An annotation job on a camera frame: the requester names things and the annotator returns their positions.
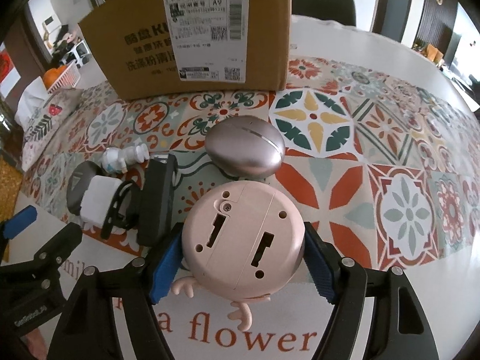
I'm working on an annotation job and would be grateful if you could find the dark grey oval mouse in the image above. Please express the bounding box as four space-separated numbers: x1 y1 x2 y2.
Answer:
67 161 108 216

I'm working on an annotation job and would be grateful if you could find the pink round deer toy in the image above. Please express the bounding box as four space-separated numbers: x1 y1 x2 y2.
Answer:
171 180 305 332

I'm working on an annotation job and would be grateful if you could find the dark chair right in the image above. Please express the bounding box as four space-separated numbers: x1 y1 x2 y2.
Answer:
291 0 356 27

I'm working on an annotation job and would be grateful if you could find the brown door with red poster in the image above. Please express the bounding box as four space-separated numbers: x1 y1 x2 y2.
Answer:
1 17 45 112

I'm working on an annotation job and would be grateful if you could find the patterned tile table mat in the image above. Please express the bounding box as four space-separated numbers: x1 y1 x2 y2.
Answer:
22 57 479 269

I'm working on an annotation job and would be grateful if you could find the black rectangular device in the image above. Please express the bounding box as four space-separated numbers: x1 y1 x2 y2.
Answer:
137 154 178 247

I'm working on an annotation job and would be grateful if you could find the patterned tissue pouch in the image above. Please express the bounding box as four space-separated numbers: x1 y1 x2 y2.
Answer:
15 77 82 172

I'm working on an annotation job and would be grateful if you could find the person's left hand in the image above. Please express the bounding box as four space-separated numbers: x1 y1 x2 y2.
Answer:
22 328 47 360

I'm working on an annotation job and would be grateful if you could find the white shelf with clutter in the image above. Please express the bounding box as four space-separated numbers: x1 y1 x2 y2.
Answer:
59 40 92 68

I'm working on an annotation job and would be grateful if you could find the white basket of oranges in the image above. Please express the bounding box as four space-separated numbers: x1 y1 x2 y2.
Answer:
42 62 80 94

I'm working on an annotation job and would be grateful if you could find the white charger with black cable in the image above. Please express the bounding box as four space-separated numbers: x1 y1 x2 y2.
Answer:
80 175 141 240

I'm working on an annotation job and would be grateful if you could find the brown cardboard box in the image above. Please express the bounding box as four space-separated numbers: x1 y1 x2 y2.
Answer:
80 0 291 100

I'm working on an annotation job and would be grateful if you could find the white medic figurine keychain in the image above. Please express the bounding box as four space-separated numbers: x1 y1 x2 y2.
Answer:
101 144 150 174

